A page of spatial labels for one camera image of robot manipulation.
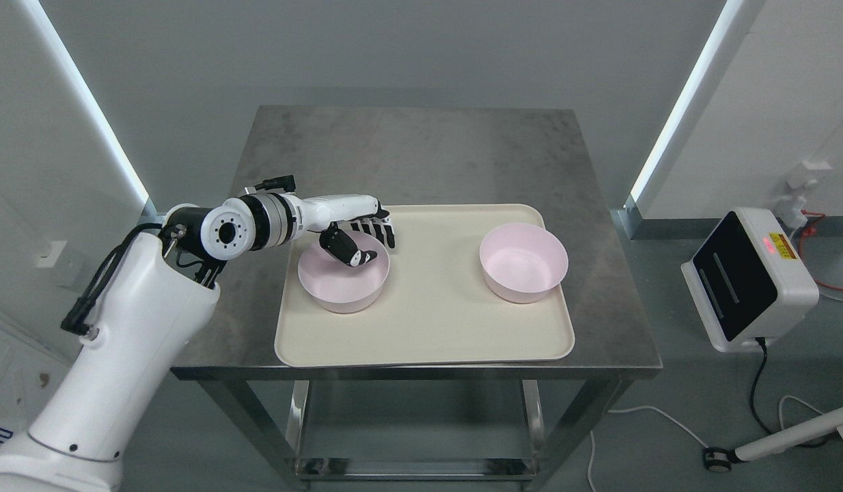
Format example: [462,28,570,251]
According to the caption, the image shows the right LED light strip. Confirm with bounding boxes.
[625,1,763,208]

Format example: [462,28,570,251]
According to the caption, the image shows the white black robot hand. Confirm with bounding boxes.
[296,194,396,267]

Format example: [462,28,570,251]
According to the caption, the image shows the beige plastic tray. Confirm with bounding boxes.
[274,204,575,368]

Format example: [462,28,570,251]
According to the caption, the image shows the white wall switch box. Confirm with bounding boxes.
[36,241,85,290]

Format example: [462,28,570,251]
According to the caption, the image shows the white stand leg with caster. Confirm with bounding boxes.
[702,406,843,473]

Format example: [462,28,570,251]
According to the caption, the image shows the white black box device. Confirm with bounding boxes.
[680,208,819,354]

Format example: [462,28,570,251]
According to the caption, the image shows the left LED light strip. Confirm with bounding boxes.
[19,1,150,205]

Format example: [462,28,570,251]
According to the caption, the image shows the led light strip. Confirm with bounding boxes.
[625,1,763,208]
[19,1,150,205]

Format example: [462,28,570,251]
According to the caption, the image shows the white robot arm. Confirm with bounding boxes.
[0,176,302,491]

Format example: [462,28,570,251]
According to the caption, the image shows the red cable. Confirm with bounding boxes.
[794,212,843,295]

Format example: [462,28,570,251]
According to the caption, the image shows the white wall socket plug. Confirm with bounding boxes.
[775,160,833,230]

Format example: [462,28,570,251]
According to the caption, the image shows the black power cable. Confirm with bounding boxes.
[748,338,832,448]

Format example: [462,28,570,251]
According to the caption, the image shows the white signboard with blue text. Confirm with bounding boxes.
[0,328,68,445]

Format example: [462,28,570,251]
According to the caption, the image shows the stainless steel table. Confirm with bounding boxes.
[173,106,663,491]

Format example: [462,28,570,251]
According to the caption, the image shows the white cable on floor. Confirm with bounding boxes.
[587,405,709,492]

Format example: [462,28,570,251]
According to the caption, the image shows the pink bowl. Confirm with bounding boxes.
[299,230,390,314]
[478,222,570,304]

